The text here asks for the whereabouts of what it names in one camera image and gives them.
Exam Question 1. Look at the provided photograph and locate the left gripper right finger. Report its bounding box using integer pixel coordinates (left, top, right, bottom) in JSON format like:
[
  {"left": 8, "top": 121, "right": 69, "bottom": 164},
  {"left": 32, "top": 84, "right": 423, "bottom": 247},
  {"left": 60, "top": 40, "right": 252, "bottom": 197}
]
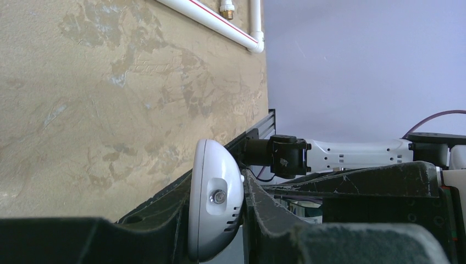
[{"left": 243, "top": 169, "right": 448, "bottom": 263}]

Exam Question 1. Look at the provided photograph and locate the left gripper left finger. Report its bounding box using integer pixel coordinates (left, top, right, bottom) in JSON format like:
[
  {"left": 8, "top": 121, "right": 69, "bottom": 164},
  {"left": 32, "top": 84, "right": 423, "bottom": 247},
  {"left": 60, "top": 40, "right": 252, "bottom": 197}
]
[{"left": 1, "top": 172, "right": 191, "bottom": 263}]

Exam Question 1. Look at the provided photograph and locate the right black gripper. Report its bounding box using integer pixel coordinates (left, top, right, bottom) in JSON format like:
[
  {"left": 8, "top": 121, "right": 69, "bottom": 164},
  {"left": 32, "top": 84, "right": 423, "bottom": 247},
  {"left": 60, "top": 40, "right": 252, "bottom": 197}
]
[{"left": 263, "top": 161, "right": 465, "bottom": 263}]

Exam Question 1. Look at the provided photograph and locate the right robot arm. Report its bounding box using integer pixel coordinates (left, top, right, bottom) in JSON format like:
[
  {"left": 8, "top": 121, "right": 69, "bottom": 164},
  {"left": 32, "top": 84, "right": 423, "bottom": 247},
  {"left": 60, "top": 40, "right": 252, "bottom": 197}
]
[{"left": 235, "top": 133, "right": 465, "bottom": 263}]

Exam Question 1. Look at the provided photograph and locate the white plastic faucet tap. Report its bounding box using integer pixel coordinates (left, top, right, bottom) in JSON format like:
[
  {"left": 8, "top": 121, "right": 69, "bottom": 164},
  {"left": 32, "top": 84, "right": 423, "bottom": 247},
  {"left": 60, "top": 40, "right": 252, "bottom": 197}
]
[{"left": 219, "top": 0, "right": 235, "bottom": 20}]

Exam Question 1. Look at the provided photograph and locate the aluminium table frame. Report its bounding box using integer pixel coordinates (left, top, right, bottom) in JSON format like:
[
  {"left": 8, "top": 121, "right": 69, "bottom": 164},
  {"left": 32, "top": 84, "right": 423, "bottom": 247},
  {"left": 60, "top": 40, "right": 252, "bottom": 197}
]
[{"left": 224, "top": 109, "right": 276, "bottom": 155}]

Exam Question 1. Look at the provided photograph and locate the white PVC pipe frame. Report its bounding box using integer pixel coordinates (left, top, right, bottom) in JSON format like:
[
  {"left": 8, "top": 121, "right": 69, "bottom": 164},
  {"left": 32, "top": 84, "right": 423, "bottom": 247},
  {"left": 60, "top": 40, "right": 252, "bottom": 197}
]
[{"left": 160, "top": 1, "right": 264, "bottom": 53}]

